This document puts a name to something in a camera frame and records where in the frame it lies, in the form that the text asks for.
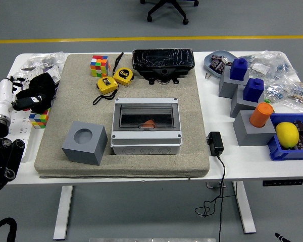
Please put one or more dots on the clear bag white parts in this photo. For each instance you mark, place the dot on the clear bag white parts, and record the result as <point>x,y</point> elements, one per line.
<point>258,66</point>

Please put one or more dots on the blue plastic block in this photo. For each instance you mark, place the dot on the blue plastic block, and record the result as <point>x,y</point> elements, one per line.
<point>253,90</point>
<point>238,69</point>

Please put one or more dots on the clear bags small parts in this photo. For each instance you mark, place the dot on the clear bags small parts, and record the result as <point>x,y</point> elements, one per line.
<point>48,59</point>

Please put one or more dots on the yellow lemon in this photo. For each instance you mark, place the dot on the yellow lemon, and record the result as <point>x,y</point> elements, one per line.
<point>287,134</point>

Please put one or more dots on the blue-grey oval dish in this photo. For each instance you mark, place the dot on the blue-grey oval dish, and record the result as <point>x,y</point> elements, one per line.
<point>208,60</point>

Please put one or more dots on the black power adapter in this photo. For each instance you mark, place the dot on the black power adapter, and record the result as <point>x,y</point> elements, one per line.
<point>215,143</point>

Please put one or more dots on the grey junction box clear lid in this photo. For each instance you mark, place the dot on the grey junction box clear lid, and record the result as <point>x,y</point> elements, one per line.
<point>146,143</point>

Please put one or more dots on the black cloth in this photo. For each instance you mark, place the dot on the black cloth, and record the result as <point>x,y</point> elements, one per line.
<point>44,85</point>

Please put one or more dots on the white table leg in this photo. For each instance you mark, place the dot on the white table leg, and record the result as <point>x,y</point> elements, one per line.
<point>245,209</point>
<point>63,214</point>

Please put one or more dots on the grey block with round hole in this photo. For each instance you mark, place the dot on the grey block with round hole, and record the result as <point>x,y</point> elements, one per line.
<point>83,153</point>

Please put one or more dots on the yellow tape measure 5m print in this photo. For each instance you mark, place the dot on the yellow tape measure 5m print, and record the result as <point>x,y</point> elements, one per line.
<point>123,75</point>

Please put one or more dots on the grey holder block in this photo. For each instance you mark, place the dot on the grey holder block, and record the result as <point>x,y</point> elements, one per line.
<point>227,88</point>
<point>252,137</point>
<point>238,107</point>

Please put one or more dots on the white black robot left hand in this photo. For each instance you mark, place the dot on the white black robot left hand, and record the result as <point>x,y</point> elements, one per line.
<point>1,97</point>

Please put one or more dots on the colourful puzzle cube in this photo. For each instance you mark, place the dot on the colourful puzzle cube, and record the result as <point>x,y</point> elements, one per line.
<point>39,121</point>
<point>99,66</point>

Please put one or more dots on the white power strip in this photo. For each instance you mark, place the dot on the white power strip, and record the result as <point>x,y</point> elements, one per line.
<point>20,126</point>

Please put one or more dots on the black table control panel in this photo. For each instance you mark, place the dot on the black table control panel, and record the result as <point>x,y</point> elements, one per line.
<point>282,182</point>

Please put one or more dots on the metal table bracket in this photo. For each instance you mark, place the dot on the metal table bracket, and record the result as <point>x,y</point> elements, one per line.
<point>213,185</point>

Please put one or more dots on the blue plastic bin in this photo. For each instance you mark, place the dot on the blue plastic bin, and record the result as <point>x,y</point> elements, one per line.
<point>277,151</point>

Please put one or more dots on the orange cylinder battery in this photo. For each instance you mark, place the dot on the orange cylinder battery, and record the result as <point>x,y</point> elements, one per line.
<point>261,114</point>
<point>149,123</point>

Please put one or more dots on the grey-brown fabric mat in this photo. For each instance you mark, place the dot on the grey-brown fabric mat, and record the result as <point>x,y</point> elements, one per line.
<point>166,161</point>

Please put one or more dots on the black office chair base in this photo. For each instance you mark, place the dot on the black office chair base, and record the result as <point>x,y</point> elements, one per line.
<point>166,6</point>

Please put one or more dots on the clear bag mixed resistors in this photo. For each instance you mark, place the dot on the clear bag mixed resistors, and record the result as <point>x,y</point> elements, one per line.
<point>293,93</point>

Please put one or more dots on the black rectangular case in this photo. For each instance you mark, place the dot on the black rectangular case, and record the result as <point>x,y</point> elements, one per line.
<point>164,59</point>

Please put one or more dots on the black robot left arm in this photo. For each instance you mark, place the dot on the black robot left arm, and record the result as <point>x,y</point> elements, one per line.
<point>0,156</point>

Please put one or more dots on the black tweezers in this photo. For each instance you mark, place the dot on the black tweezers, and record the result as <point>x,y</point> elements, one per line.
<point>118,61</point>

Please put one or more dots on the white switch panel package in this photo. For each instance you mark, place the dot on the white switch panel package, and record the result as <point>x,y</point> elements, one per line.
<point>54,74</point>

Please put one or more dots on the clear bag blue resistors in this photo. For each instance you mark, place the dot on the clear bag blue resistors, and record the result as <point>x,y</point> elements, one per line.
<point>282,66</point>

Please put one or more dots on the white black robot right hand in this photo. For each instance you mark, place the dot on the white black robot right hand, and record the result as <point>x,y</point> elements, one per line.
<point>281,238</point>

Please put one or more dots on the small metal clip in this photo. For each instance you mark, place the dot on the small metal clip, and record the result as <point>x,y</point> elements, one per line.
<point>208,75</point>

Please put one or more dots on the dark wrapped candy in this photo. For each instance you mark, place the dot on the dark wrapped candy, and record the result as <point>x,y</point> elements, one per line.
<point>218,57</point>
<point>217,66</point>

